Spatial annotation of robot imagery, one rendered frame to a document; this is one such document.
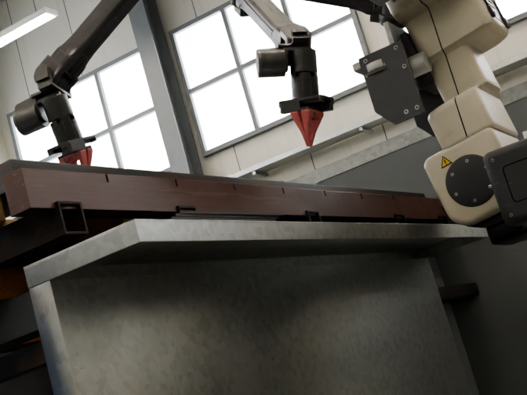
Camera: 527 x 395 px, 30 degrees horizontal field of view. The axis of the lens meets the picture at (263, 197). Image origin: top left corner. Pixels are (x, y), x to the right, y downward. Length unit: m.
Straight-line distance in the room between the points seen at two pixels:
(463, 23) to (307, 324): 0.70
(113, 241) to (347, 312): 0.82
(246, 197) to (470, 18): 0.59
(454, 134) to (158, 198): 0.66
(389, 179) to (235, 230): 1.50
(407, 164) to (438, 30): 0.84
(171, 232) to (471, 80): 0.94
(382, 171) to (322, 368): 1.16
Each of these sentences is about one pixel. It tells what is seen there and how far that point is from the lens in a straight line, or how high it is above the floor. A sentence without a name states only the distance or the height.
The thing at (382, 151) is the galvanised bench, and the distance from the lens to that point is 2.89.
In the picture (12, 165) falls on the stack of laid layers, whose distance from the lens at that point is 1.48.
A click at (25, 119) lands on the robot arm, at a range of 2.21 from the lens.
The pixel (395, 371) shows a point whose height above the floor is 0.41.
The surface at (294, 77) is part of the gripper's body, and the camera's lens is 2.07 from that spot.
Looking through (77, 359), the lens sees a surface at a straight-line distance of 1.32.
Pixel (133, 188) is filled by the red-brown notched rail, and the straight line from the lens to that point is 1.59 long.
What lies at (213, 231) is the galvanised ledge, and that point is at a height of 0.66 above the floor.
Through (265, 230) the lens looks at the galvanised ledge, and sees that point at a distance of 1.48.
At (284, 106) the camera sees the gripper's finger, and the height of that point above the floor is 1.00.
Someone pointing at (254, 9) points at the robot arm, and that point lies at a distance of 2.34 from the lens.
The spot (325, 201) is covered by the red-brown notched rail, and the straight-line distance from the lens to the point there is 2.14.
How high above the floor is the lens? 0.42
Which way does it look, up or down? 12 degrees up
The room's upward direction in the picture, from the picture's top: 16 degrees counter-clockwise
